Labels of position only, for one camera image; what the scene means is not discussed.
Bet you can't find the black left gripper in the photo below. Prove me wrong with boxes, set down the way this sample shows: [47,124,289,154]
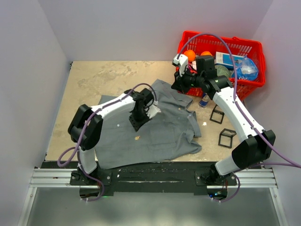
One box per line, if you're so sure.
[129,108,152,132]

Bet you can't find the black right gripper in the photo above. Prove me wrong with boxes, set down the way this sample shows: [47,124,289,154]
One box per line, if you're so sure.
[172,65,204,95]

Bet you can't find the grey button-up shirt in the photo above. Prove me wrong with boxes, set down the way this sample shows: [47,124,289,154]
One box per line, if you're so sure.
[95,80,202,169]

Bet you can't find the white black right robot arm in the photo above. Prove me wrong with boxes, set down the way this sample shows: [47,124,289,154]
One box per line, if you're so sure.
[171,54,276,185]

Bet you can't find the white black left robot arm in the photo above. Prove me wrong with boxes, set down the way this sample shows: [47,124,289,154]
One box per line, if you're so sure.
[68,89,160,185]

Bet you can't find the pink white small box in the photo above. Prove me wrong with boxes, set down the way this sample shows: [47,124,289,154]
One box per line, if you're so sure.
[190,61,197,71]

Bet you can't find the blue silver drink can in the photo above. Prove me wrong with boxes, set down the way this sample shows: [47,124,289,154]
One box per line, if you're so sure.
[199,93,210,107]

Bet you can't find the orange fruit left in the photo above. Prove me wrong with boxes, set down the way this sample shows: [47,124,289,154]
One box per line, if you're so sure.
[184,49,196,62]

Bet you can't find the orange fruit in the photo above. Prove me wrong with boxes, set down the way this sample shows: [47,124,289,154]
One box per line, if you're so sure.
[184,49,196,62]
[201,51,213,56]

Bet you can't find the orange fruit right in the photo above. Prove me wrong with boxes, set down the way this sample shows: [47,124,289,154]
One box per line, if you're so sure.
[201,51,213,56]

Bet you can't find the green melon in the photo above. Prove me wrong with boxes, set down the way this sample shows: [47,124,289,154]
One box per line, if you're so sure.
[215,65,231,78]

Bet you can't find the red plastic shopping basket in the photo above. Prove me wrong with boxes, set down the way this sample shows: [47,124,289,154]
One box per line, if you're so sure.
[177,31,266,100]

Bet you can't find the white blue light bulb box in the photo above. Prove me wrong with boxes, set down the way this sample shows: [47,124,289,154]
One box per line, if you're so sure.
[214,52,244,70]

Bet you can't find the blue plastic bag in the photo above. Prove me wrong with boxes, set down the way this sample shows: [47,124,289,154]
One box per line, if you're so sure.
[235,56,259,81]

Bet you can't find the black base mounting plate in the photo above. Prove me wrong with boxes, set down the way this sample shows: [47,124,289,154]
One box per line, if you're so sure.
[41,161,262,197]

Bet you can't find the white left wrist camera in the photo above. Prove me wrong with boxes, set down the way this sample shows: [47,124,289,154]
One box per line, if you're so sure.
[146,104,161,119]

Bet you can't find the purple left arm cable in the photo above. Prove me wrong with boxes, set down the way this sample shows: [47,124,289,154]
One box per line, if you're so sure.
[57,83,159,202]

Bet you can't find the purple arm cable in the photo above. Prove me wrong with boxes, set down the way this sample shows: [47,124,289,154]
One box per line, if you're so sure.
[57,83,159,202]
[177,33,301,203]

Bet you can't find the black rectangular frame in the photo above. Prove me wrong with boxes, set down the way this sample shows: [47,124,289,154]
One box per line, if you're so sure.
[209,105,225,124]

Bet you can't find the black open box frame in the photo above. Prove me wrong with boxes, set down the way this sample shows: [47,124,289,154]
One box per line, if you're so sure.
[218,128,237,148]

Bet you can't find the aluminium frame rail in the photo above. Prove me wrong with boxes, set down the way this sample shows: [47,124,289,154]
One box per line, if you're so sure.
[17,167,73,226]

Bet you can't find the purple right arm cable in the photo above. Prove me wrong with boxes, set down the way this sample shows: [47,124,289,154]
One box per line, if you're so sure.
[177,33,301,203]

